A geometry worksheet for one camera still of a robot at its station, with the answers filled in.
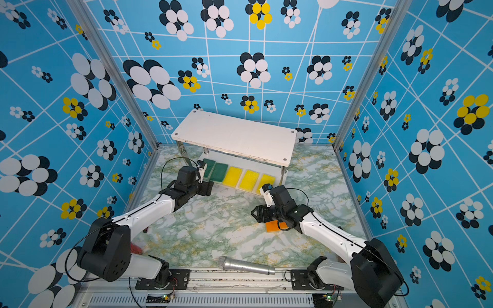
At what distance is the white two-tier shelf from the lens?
2.36 feet

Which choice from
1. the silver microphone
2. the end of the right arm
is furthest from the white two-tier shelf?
the silver microphone

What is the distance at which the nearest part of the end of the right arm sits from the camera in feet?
1.96

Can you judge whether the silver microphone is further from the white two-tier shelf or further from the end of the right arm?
the white two-tier shelf

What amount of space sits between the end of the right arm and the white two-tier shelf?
11 cm
